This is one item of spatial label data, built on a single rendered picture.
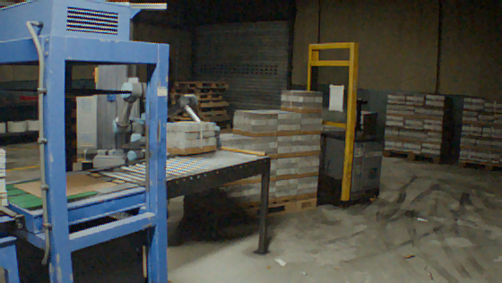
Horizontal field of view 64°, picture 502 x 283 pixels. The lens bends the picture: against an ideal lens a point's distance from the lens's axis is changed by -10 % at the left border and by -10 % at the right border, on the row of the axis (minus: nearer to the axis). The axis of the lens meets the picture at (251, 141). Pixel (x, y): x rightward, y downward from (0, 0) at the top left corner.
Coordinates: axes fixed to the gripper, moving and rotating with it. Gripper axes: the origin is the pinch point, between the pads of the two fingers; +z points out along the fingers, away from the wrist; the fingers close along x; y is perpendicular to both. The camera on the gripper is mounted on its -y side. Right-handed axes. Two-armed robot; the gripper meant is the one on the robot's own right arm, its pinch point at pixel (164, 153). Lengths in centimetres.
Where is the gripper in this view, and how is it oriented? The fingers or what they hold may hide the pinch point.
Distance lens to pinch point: 349.6
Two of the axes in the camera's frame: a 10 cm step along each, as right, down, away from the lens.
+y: -0.3, -10.0, -0.9
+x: -8.3, -0.2, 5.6
